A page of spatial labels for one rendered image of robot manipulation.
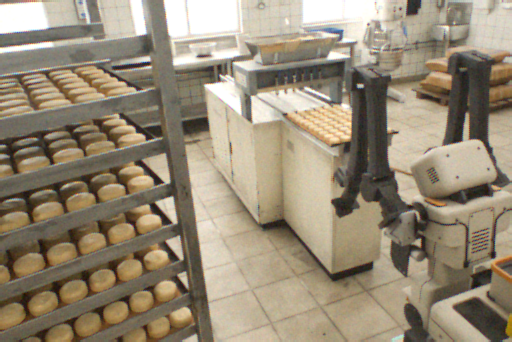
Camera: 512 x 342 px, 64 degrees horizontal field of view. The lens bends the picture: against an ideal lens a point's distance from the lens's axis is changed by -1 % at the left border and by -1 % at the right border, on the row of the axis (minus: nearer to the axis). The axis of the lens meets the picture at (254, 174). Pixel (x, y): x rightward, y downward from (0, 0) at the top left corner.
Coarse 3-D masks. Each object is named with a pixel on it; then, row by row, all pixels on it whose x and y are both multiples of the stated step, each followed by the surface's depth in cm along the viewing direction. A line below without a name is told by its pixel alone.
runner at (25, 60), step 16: (32, 48) 59; (48, 48) 60; (64, 48) 61; (80, 48) 62; (96, 48) 64; (112, 48) 65; (128, 48) 66; (144, 48) 68; (0, 64) 58; (16, 64) 59; (32, 64) 60; (48, 64) 61; (64, 64) 62
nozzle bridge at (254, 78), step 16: (240, 64) 269; (256, 64) 266; (288, 64) 259; (304, 64) 260; (320, 64) 273; (336, 64) 278; (240, 80) 268; (256, 80) 262; (272, 80) 266; (288, 80) 270; (320, 80) 272; (336, 80) 276; (240, 96) 275; (336, 96) 291
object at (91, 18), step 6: (84, 0) 98; (90, 0) 98; (96, 0) 99; (84, 6) 100; (90, 6) 99; (96, 6) 99; (90, 12) 99; (96, 12) 100; (90, 18) 99; (96, 18) 100; (96, 36) 102; (102, 36) 102; (102, 60) 104
